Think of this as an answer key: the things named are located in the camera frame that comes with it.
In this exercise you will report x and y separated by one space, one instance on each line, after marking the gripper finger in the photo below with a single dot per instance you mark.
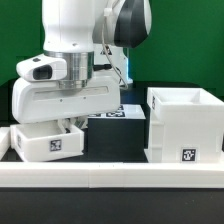
64 126
80 122

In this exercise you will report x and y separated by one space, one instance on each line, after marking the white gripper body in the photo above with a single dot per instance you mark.
45 101

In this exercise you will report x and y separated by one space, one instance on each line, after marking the white front drawer box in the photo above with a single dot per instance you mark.
46 141

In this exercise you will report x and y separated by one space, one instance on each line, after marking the white drawer cabinet frame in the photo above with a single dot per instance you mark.
186 126

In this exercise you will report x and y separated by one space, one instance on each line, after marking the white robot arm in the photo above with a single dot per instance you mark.
62 83

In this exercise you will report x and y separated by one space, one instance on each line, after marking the paper marker sheet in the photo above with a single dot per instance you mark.
125 111

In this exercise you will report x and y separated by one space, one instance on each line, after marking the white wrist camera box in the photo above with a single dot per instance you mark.
42 68

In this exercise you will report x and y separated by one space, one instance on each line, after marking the white fence left rail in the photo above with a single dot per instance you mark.
5 140

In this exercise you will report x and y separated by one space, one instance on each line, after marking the white fence rail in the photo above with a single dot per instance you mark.
111 175
5 140

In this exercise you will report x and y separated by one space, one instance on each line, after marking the white fence front rail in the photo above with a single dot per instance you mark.
111 175

